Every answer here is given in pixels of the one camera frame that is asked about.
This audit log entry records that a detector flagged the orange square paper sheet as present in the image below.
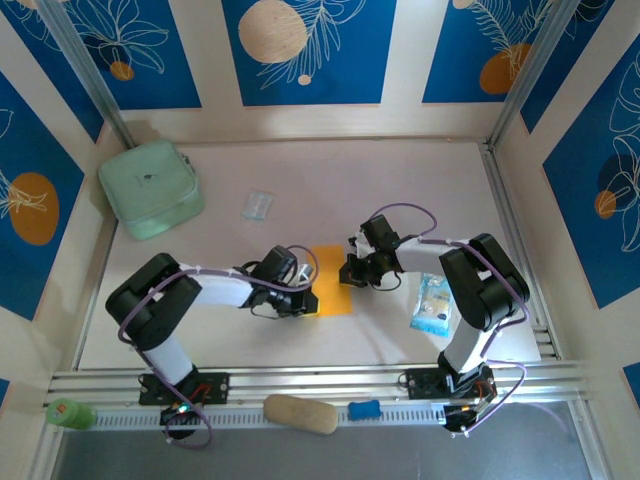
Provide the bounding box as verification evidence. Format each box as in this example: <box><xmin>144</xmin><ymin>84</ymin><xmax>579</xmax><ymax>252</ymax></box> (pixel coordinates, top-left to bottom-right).
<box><xmin>310</xmin><ymin>244</ymin><xmax>354</xmax><ymax>318</ymax></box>

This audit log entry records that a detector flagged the blue wet wipes pack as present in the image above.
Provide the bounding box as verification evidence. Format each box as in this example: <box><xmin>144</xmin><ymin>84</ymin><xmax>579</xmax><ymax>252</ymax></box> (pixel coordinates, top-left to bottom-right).
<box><xmin>409</xmin><ymin>272</ymin><xmax>456</xmax><ymax>340</ymax></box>

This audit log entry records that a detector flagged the small clear plastic packet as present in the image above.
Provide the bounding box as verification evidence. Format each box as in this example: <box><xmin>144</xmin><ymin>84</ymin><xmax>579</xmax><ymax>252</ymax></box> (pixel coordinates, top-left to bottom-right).
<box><xmin>239</xmin><ymin>188</ymin><xmax>277</xmax><ymax>223</ymax></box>

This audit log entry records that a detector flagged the beige oval case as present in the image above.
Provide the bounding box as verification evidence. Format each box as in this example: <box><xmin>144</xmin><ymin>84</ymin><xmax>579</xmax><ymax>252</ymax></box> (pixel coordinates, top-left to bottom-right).
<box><xmin>263</xmin><ymin>393</ymin><xmax>340</xmax><ymax>436</ymax></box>

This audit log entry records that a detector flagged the blue bone-shaped sponge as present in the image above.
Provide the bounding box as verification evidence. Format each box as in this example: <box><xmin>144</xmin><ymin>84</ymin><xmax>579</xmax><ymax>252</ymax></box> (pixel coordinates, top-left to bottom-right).
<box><xmin>347</xmin><ymin>399</ymin><xmax>382</xmax><ymax>422</ymax></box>

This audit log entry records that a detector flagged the mint green zip case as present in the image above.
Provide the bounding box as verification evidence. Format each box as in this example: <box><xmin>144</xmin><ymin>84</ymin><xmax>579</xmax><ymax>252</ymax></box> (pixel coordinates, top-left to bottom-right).
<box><xmin>97</xmin><ymin>139</ymin><xmax>207</xmax><ymax>242</ymax></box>

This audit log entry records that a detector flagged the green bottle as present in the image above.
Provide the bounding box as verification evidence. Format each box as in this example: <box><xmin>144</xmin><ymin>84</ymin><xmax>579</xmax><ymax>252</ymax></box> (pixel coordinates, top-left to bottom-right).
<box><xmin>44</xmin><ymin>397</ymin><xmax>99</xmax><ymax>431</ymax></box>

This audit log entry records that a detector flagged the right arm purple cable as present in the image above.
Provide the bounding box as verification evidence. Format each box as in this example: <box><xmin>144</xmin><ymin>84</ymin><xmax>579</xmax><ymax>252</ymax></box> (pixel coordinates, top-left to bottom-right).
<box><xmin>367</xmin><ymin>202</ymin><xmax>531</xmax><ymax>439</ymax></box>

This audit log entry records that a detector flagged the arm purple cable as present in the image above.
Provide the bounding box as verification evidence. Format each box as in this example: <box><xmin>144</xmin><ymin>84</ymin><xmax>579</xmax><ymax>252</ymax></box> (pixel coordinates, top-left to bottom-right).
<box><xmin>367</xmin><ymin>202</ymin><xmax>531</xmax><ymax>439</ymax></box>
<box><xmin>117</xmin><ymin>243</ymin><xmax>321</xmax><ymax>449</ymax></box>

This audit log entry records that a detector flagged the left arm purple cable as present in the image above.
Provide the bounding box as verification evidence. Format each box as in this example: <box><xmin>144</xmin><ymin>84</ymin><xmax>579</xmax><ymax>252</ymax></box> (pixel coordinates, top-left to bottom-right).
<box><xmin>117</xmin><ymin>243</ymin><xmax>321</xmax><ymax>449</ymax></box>

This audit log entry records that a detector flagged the aluminium mounting rail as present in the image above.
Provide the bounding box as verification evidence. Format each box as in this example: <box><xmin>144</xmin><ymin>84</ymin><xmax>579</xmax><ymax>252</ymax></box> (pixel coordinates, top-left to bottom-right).
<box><xmin>47</xmin><ymin>358</ymin><xmax>596</xmax><ymax>402</ymax></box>

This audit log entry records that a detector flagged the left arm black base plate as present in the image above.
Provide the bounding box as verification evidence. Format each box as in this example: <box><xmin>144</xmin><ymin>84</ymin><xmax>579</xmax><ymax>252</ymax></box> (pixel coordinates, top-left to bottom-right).
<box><xmin>138</xmin><ymin>372</ymin><xmax>231</xmax><ymax>406</ymax></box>

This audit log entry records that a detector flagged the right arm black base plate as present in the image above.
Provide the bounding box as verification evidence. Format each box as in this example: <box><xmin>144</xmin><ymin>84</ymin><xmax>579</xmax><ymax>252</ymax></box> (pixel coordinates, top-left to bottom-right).
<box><xmin>398</xmin><ymin>367</ymin><xmax>499</xmax><ymax>401</ymax></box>

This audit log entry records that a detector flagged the slotted grey cable duct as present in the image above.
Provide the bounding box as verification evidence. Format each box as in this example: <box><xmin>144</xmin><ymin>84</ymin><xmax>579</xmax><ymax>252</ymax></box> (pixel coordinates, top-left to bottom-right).
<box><xmin>91</xmin><ymin>399</ymin><xmax>449</xmax><ymax>432</ymax></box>

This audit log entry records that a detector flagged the aluminium side rail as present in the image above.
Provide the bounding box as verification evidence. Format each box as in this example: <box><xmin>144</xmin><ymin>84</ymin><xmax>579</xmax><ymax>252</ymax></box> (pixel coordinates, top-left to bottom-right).
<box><xmin>478</xmin><ymin>141</ymin><xmax>562</xmax><ymax>362</ymax></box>

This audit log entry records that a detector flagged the aluminium corner post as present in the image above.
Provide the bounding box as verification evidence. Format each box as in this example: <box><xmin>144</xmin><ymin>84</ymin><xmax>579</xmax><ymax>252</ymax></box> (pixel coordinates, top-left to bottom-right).
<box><xmin>487</xmin><ymin>0</ymin><xmax>576</xmax><ymax>151</ymax></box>
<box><xmin>37</xmin><ymin>0</ymin><xmax>137</xmax><ymax>150</ymax></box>

